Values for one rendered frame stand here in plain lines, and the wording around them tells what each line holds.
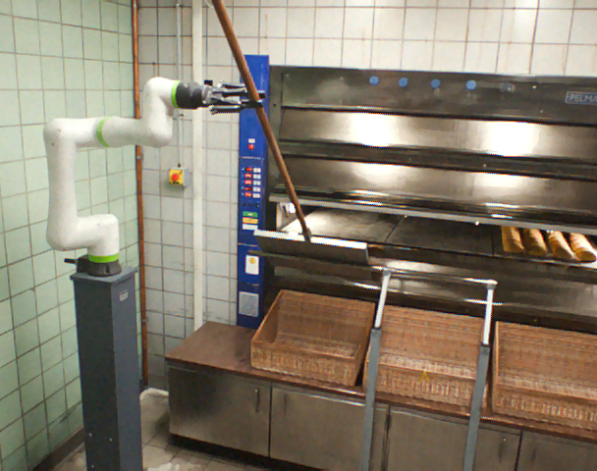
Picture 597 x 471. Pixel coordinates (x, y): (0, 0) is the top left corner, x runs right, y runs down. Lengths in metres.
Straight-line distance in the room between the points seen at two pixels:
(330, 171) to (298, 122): 0.31
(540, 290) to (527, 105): 0.94
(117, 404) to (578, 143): 2.44
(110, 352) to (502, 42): 2.28
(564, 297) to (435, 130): 1.07
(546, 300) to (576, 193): 0.56
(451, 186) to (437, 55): 0.66
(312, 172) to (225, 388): 1.24
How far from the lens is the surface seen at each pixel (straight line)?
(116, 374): 2.66
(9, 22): 2.86
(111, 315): 2.54
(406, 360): 3.23
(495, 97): 3.03
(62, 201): 2.39
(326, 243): 2.71
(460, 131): 3.03
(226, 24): 1.69
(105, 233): 2.49
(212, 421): 3.26
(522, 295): 3.19
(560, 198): 3.08
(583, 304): 3.23
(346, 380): 2.93
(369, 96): 3.08
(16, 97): 2.86
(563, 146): 3.04
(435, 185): 3.06
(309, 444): 3.11
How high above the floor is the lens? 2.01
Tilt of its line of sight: 15 degrees down
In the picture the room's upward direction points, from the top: 2 degrees clockwise
